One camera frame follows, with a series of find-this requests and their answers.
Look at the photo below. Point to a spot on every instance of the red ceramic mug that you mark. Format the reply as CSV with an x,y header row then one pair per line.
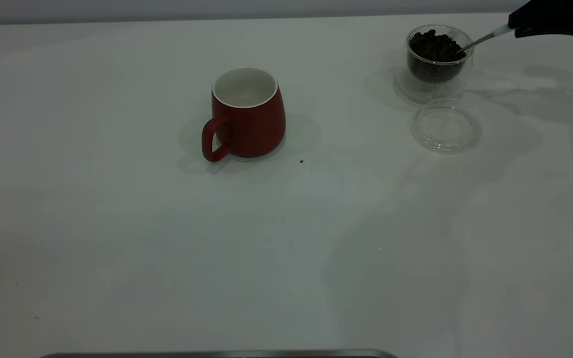
x,y
251,129

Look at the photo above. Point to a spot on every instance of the glass jar of coffee beans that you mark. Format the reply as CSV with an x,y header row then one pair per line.
x,y
435,64

